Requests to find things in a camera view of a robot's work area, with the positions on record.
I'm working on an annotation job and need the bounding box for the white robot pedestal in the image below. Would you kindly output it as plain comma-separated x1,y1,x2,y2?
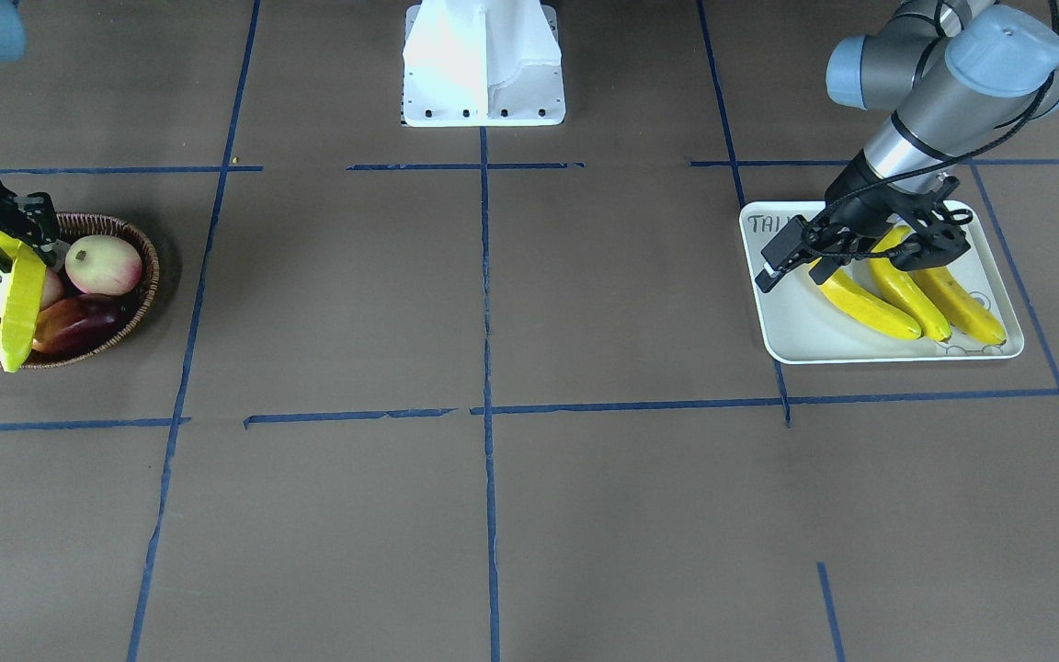
401,1,566,127

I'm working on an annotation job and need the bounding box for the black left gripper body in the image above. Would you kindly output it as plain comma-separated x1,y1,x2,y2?
805,153,938,250

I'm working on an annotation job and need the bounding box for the yellow banana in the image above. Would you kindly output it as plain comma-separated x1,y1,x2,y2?
816,269,923,340
869,258,952,343
903,267,1008,347
0,232,47,372

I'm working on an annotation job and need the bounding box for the white bear tray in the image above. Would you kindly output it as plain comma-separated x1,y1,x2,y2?
738,200,1026,364

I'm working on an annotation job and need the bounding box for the brown wicker basket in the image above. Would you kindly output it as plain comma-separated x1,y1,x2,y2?
0,212,163,370

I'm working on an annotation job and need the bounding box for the red yellow apple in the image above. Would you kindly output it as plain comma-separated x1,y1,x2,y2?
62,234,143,296

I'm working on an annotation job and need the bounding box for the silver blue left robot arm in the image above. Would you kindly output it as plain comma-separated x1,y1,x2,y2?
754,1,1059,292

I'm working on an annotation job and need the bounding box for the dark purple fruit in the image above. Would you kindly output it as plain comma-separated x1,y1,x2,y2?
32,294,127,356

